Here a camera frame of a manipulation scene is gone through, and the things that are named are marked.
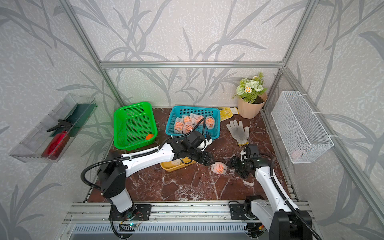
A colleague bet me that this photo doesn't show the netted orange back left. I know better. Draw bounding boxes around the netted orange back left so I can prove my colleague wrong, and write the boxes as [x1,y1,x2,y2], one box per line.
[182,115,195,124]

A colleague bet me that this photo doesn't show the yellow plastic tray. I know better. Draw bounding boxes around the yellow plastic tray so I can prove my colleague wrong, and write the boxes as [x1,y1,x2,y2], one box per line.
[160,158,196,172]

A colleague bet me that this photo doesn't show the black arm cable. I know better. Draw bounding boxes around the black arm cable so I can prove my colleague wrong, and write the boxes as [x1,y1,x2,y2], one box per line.
[80,118,207,240]
[259,152,323,240]

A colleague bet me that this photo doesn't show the white wire mesh basket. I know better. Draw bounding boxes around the white wire mesh basket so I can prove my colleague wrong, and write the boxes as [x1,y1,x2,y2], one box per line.
[271,91,334,164]

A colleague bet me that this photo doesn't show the grey knit work glove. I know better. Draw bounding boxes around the grey knit work glove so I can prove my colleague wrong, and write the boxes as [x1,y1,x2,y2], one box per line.
[226,120,250,146]

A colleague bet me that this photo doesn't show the clear plastic wall shelf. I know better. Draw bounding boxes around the clear plastic wall shelf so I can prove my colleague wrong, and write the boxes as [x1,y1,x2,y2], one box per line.
[10,94,97,163]

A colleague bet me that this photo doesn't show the teal plastic basket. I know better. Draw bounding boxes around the teal plastic basket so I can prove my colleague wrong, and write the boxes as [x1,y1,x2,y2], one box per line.
[166,106,221,140]

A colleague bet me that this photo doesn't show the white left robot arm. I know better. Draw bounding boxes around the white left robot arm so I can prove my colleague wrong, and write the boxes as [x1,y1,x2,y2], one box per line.
[97,131,215,215]

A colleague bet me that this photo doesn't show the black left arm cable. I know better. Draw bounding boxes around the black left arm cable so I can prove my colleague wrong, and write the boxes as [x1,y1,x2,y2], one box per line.
[80,118,207,240]

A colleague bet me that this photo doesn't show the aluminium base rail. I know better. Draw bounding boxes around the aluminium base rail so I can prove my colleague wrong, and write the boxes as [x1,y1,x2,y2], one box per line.
[56,201,268,240]

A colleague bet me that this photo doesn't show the pink object in wire basket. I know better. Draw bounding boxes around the pink object in wire basket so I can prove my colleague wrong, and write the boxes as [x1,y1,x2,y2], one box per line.
[291,149,307,162]

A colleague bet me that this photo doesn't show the yellow dotted work glove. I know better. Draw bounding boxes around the yellow dotted work glove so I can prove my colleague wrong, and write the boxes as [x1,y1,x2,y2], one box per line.
[218,107,239,122]

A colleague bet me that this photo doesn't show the white green artificial flowers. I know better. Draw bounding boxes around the white green artificial flowers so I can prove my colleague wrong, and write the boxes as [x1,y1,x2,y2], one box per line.
[232,72,267,104]

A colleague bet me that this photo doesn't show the netted orange front middle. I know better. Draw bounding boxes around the netted orange front middle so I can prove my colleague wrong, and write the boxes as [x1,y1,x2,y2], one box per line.
[182,122,195,134]

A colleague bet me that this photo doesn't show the green plastic basket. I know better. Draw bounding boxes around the green plastic basket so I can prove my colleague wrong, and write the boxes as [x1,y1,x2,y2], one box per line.
[114,102,158,151]

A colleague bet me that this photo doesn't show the netted orange large left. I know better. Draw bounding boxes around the netted orange large left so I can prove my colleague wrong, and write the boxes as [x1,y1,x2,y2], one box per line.
[174,118,184,134]

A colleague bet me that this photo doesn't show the dark green trowel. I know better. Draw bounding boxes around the dark green trowel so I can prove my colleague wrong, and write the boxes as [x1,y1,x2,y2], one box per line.
[65,104,97,138]

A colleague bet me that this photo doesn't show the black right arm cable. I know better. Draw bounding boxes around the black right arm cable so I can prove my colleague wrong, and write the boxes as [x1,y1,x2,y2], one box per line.
[259,152,323,240]

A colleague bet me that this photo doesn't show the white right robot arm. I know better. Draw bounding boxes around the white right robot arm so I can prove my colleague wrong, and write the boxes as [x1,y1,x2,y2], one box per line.
[228,145,318,240]

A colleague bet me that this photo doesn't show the beige ribbed flower pot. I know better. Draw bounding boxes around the beige ribbed flower pot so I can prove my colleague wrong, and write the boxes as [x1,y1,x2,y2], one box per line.
[238,93,268,119]

